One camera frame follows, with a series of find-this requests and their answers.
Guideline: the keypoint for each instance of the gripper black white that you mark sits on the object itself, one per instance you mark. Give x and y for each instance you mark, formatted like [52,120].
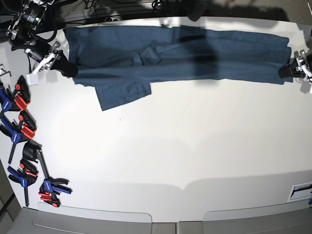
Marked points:
[50,58]
[302,68]

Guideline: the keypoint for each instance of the dark blue T-shirt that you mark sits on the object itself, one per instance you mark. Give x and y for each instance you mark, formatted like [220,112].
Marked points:
[121,62]

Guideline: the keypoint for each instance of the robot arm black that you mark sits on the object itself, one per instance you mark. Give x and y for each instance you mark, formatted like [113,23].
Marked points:
[22,34]

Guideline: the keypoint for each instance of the top blue red bar clamp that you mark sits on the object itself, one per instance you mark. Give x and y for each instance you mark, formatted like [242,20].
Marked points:
[17,100]

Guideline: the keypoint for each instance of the blue red bar clamp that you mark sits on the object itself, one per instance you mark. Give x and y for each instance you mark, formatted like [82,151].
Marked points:
[51,187]
[17,100]
[24,131]
[26,175]

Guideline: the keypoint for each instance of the white label card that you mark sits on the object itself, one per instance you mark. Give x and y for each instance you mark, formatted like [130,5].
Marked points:
[300,192]

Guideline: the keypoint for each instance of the right grey chair back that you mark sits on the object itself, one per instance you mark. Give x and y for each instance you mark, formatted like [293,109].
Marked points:
[287,218]

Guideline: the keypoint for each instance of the grey chair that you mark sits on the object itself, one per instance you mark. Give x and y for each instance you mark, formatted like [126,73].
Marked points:
[287,218]
[69,220]

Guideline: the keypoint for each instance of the left grey chair back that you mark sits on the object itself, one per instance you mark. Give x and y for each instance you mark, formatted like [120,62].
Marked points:
[69,220]

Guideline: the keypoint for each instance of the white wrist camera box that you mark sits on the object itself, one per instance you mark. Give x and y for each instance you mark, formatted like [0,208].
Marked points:
[32,79]

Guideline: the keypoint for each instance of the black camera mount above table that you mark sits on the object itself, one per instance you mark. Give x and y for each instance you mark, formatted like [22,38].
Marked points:
[195,9]

